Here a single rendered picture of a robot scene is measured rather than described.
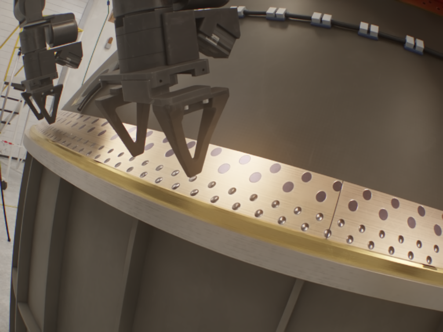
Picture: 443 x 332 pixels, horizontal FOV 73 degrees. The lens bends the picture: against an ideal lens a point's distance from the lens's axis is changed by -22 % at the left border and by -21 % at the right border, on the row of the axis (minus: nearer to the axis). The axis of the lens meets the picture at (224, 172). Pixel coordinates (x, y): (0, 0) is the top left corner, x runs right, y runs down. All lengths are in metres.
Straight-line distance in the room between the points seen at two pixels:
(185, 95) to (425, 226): 0.28
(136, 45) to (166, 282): 0.27
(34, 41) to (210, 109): 0.50
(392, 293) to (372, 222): 0.08
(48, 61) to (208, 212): 0.49
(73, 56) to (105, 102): 0.40
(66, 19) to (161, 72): 0.51
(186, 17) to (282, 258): 0.23
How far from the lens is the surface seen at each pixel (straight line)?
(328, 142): 0.44
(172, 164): 0.44
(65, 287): 0.63
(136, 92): 0.31
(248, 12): 0.65
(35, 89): 0.70
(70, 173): 0.51
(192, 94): 0.29
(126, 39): 0.33
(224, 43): 0.39
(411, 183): 0.44
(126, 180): 0.43
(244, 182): 0.40
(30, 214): 0.79
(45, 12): 8.41
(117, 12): 0.33
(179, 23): 0.33
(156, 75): 0.29
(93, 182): 0.46
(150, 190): 0.41
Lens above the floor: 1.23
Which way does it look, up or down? 2 degrees down
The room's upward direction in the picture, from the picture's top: 15 degrees clockwise
